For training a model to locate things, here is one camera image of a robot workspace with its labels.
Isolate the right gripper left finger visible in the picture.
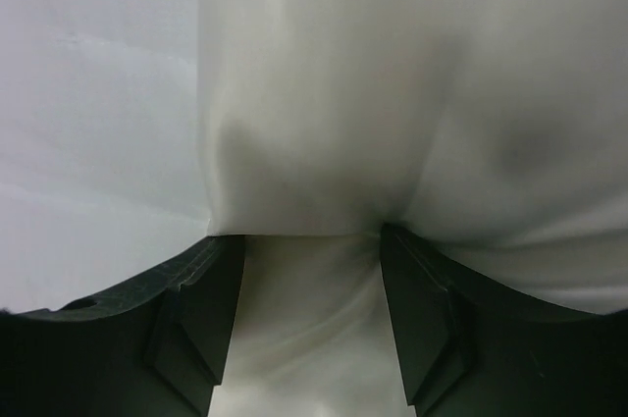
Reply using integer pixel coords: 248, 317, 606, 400
48, 234, 246, 417

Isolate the cream pillowcase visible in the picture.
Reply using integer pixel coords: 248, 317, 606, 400
198, 0, 627, 416

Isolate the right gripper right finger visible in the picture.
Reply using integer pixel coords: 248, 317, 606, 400
380, 226, 608, 416

